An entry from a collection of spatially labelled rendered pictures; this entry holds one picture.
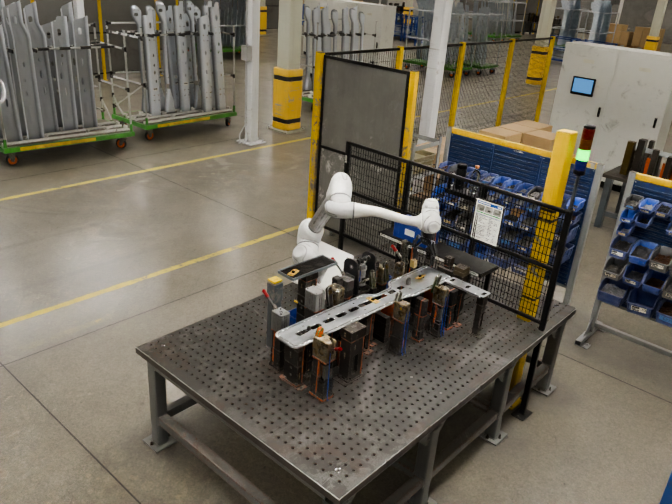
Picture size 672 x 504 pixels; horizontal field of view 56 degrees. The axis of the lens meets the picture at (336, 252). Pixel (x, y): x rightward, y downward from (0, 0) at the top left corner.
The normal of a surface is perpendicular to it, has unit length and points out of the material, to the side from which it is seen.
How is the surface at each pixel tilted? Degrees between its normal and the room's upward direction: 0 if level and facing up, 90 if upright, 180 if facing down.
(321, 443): 0
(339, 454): 0
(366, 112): 90
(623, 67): 90
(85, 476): 0
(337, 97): 90
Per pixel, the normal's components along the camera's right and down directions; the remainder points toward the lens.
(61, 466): 0.07, -0.91
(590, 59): -0.67, 0.26
